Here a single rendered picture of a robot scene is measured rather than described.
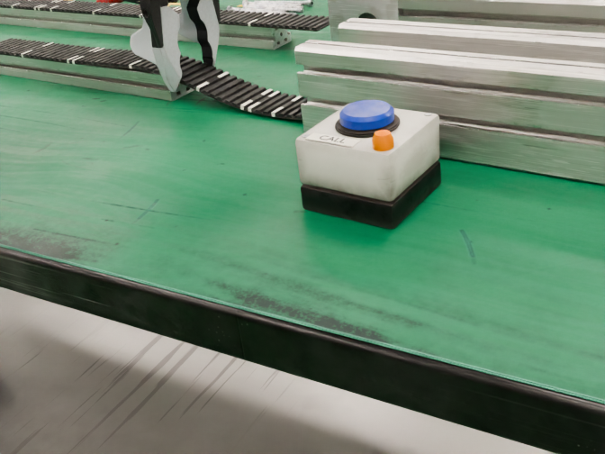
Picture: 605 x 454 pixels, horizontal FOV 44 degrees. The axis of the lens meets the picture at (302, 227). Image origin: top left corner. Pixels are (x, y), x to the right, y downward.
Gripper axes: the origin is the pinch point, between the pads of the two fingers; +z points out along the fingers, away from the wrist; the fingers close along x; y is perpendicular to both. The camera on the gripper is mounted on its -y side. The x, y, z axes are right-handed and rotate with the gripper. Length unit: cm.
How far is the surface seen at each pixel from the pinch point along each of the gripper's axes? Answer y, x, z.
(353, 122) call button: -29.6, 15.3, -4.4
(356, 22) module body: -18.9, -3.4, -5.8
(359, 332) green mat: -37.3, 28.3, 2.6
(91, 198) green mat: -7.5, 22.7, 2.8
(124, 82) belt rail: 10.3, 1.4, 1.8
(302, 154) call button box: -26.3, 17.3, -2.2
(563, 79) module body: -41.2, 5.4, -5.4
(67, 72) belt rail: 20.6, 1.4, 1.7
